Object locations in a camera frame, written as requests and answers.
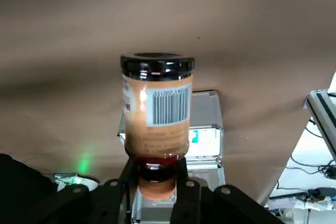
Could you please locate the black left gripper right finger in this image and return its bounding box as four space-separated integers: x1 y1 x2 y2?
170 160 286 224

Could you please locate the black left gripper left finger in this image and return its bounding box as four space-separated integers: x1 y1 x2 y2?
56 158 139 224

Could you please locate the brown iodophor bottle orange cap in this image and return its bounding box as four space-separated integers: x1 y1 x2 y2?
120 52 195 200

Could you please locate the silver aluminium medical kit case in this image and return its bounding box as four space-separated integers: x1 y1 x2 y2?
117 89 226 224

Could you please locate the aluminium frame post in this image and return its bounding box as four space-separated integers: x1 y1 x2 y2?
304 89 336 158

